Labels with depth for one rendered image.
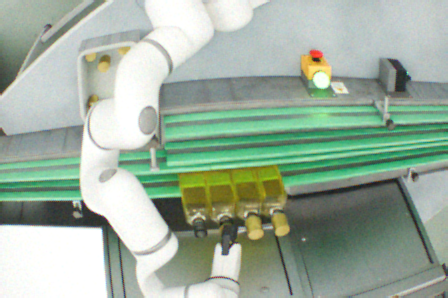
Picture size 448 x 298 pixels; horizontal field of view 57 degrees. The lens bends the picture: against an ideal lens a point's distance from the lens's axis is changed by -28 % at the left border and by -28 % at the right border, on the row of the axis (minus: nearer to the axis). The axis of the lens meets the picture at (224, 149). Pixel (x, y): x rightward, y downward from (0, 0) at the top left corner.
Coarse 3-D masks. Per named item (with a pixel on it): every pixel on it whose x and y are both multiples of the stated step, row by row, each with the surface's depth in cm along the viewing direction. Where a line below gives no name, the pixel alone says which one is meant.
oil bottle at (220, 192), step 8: (208, 176) 130; (216, 176) 130; (224, 176) 129; (208, 184) 127; (216, 184) 127; (224, 184) 127; (208, 192) 126; (216, 192) 125; (224, 192) 125; (232, 192) 125; (216, 200) 123; (224, 200) 123; (232, 200) 123; (216, 208) 121; (224, 208) 121; (232, 208) 122; (216, 216) 122; (232, 216) 123
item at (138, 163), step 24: (408, 144) 138; (432, 144) 138; (0, 168) 127; (24, 168) 128; (48, 168) 128; (72, 168) 128; (144, 168) 129; (168, 168) 129; (192, 168) 129; (216, 168) 130
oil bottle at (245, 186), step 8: (240, 168) 132; (248, 168) 132; (232, 176) 130; (240, 176) 129; (248, 176) 129; (232, 184) 129; (240, 184) 127; (248, 184) 127; (256, 184) 127; (240, 192) 125; (248, 192) 125; (256, 192) 125; (240, 200) 123; (248, 200) 123; (256, 200) 123; (240, 208) 122; (248, 208) 122; (256, 208) 122; (240, 216) 123
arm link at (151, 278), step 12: (168, 228) 84; (168, 240) 83; (132, 252) 83; (144, 252) 81; (156, 252) 81; (168, 252) 82; (144, 264) 83; (156, 264) 82; (144, 276) 85; (156, 276) 93; (144, 288) 87; (156, 288) 91; (168, 288) 92; (180, 288) 91
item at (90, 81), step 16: (96, 48) 119; (112, 48) 120; (80, 64) 121; (96, 64) 129; (112, 64) 131; (80, 80) 124; (96, 80) 132; (112, 80) 133; (80, 96) 126; (112, 96) 136; (80, 112) 129
